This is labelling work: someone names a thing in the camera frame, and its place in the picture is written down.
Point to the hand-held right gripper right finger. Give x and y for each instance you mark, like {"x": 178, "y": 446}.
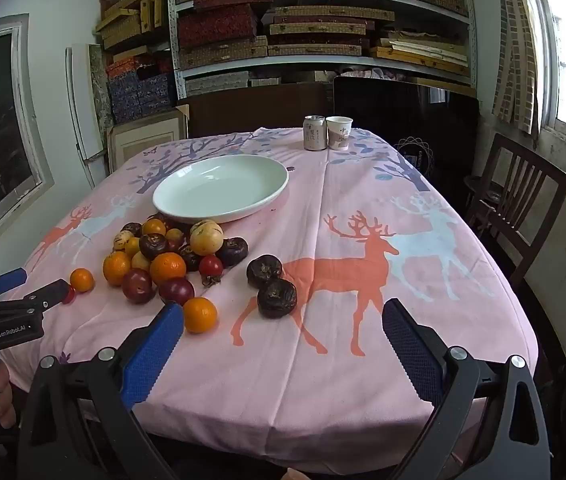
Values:
{"x": 408, "y": 350}

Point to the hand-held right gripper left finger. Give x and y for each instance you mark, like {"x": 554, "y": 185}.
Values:
{"x": 155, "y": 355}

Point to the red cherry tomato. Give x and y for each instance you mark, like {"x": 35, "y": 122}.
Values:
{"x": 211, "y": 266}
{"x": 175, "y": 246}
{"x": 69, "y": 296}

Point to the orange mandarin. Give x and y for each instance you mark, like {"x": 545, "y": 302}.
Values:
{"x": 200, "y": 315}
{"x": 115, "y": 268}
{"x": 83, "y": 280}
{"x": 168, "y": 267}

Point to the dark red plum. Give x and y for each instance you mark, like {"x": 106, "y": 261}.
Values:
{"x": 137, "y": 285}
{"x": 176, "y": 290}

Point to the yellow tomato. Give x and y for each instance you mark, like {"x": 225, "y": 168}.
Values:
{"x": 153, "y": 227}
{"x": 133, "y": 246}
{"x": 174, "y": 234}

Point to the dark water chestnut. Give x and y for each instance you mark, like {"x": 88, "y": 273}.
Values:
{"x": 153, "y": 246}
{"x": 132, "y": 228}
{"x": 190, "y": 258}
{"x": 276, "y": 298}
{"x": 234, "y": 251}

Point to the white plate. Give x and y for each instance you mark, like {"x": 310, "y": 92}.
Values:
{"x": 218, "y": 185}

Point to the person's left hand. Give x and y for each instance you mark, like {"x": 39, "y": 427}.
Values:
{"x": 4, "y": 400}

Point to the pink deer print tablecloth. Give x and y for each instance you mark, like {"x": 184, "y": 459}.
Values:
{"x": 343, "y": 385}

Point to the white leaning panel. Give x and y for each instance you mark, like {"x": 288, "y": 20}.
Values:
{"x": 80, "y": 100}

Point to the stack of blue floral boxes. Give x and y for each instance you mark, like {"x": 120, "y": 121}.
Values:
{"x": 138, "y": 95}

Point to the white paper cup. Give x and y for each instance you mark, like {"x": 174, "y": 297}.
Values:
{"x": 339, "y": 132}

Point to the dark wooden chair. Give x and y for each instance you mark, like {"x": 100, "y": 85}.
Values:
{"x": 538, "y": 160}

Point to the white drink can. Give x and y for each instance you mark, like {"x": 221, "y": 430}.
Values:
{"x": 314, "y": 132}

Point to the black glossy panel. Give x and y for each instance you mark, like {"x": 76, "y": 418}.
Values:
{"x": 413, "y": 110}

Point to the brown wooden board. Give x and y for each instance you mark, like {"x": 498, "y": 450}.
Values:
{"x": 253, "y": 110}

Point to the stack of yellow wooden boxes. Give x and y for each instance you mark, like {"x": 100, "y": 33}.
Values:
{"x": 128, "y": 20}

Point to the brick pattern curtain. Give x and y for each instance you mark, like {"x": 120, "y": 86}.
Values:
{"x": 513, "y": 60}

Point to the stack of woven flat boxes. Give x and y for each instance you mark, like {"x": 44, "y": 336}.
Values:
{"x": 223, "y": 25}

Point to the beige picture frame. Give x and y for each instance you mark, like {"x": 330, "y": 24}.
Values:
{"x": 143, "y": 142}

